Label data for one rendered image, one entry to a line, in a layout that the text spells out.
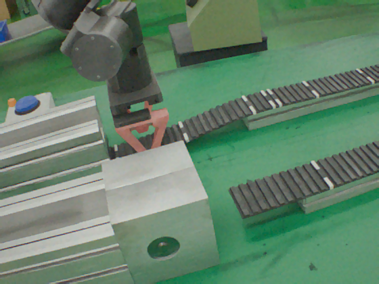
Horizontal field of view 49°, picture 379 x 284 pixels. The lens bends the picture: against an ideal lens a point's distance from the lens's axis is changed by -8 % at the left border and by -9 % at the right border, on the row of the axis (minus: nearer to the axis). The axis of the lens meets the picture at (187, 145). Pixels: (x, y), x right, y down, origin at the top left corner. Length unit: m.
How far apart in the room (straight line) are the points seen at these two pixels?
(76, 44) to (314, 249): 0.33
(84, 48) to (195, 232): 0.22
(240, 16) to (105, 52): 0.49
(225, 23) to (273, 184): 0.49
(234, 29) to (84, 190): 0.55
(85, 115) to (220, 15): 0.39
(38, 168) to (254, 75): 0.41
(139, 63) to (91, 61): 0.09
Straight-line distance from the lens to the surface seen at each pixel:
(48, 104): 0.73
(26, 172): 0.60
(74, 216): 0.49
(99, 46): 0.47
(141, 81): 0.56
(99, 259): 0.43
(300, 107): 0.67
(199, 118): 0.65
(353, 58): 0.86
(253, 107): 0.63
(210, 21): 0.91
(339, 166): 0.52
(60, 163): 0.59
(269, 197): 0.48
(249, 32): 0.93
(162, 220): 0.41
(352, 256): 0.47
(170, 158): 0.46
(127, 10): 0.54
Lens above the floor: 1.14
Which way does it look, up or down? 34 degrees down
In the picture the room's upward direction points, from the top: 12 degrees counter-clockwise
